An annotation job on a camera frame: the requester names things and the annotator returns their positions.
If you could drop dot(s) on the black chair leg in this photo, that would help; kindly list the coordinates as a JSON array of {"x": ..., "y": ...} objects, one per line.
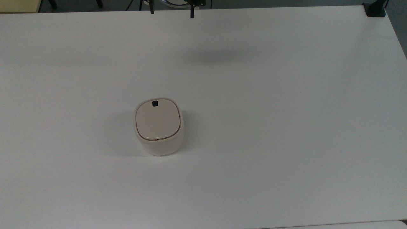
[
  {"x": 53, "y": 3},
  {"x": 99, "y": 3}
]

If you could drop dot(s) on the yellow wooden cabinet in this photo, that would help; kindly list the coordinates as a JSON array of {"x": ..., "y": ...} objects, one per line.
[{"x": 19, "y": 5}]

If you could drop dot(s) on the beige trash bin lid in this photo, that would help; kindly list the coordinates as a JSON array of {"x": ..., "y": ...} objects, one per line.
[{"x": 158, "y": 122}]

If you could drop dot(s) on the cream plastic trash bin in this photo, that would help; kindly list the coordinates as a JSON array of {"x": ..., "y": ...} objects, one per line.
[{"x": 162, "y": 146}]

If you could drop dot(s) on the black tripod leg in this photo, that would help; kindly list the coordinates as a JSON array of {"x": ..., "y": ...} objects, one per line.
[{"x": 141, "y": 4}]

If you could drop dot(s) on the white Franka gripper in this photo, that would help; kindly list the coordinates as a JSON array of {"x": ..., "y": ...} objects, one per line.
[{"x": 175, "y": 2}]

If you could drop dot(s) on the black table clamp mount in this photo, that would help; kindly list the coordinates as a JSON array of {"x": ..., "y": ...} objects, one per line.
[{"x": 375, "y": 9}]

